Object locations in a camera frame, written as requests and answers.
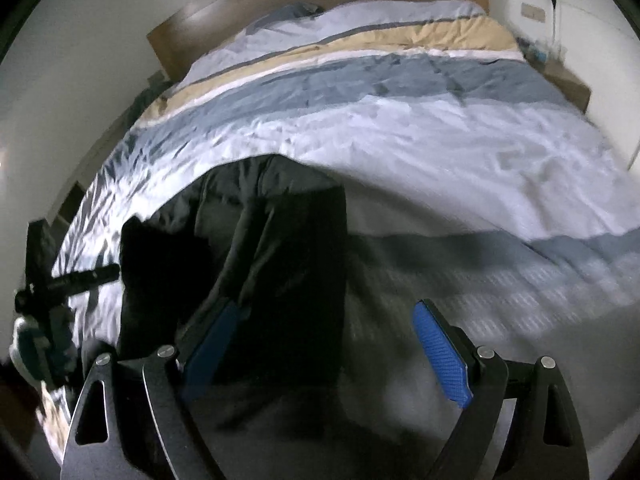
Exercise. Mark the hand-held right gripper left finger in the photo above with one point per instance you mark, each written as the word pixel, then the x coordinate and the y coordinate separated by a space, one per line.
pixel 210 350

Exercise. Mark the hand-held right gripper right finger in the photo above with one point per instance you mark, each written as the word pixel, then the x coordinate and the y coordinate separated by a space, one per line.
pixel 442 355

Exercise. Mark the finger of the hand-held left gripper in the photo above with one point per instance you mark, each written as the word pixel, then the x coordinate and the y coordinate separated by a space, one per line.
pixel 87 279
pixel 39 252

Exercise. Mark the black puffer jacket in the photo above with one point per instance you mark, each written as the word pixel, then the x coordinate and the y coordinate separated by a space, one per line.
pixel 280 240

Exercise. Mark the low shelf unit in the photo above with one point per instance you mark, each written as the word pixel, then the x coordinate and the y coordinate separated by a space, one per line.
pixel 70 205

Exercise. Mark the teal cloth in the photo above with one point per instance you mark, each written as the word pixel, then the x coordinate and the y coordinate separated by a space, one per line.
pixel 147 100

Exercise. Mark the bed with striped duvet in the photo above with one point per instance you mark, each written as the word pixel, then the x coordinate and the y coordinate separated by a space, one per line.
pixel 450 150

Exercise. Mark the wooden nightstand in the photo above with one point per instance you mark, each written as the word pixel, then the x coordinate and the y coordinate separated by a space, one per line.
pixel 570 85

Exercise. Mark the small items on nightstand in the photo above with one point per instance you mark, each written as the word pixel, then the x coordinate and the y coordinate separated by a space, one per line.
pixel 540 52

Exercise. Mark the grey-blue pillow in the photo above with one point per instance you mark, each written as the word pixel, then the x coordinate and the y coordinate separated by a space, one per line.
pixel 290 14

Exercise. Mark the white wardrobe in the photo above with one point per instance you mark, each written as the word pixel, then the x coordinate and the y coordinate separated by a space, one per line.
pixel 600 35

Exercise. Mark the beige wall switch panel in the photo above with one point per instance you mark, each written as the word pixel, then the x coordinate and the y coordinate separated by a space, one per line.
pixel 533 12

